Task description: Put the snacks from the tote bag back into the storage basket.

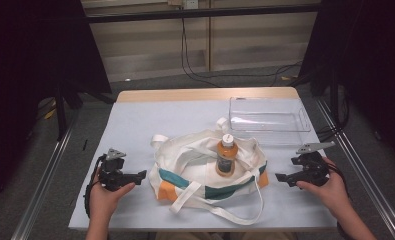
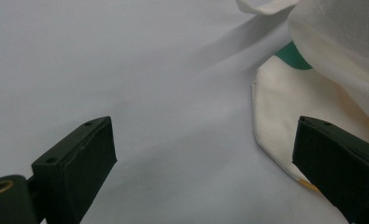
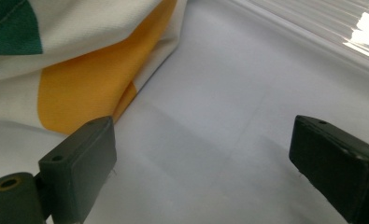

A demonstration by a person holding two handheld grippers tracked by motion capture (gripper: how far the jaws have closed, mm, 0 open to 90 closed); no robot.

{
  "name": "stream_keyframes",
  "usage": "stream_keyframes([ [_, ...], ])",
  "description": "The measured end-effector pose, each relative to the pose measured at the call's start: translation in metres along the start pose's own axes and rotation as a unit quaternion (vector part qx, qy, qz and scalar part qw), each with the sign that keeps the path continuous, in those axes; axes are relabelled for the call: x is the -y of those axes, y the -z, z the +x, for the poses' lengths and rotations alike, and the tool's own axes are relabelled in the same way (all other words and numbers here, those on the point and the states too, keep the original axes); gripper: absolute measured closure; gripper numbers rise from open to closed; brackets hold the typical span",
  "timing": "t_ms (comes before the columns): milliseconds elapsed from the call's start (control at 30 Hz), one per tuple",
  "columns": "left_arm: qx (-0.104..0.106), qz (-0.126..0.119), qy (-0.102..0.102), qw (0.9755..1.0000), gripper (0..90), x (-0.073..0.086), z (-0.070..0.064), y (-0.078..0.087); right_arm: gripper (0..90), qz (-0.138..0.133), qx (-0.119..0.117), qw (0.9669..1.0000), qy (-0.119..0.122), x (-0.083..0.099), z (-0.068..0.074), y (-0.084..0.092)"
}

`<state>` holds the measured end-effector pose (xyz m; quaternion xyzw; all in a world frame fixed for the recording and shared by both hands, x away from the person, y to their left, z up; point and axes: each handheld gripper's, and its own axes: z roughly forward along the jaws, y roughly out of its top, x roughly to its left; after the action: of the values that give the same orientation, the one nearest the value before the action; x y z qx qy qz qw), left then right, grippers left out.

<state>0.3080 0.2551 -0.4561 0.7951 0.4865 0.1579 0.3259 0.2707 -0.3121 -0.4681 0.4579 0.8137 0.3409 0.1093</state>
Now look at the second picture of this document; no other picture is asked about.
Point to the pale blue table cover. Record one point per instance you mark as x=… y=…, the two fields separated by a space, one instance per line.
x=141 y=77

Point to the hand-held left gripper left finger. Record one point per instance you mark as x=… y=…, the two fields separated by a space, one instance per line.
x=79 y=168

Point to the white tote bag teal orange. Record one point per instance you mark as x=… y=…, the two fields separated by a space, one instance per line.
x=285 y=105

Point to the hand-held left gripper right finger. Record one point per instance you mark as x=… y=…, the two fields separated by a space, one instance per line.
x=341 y=161

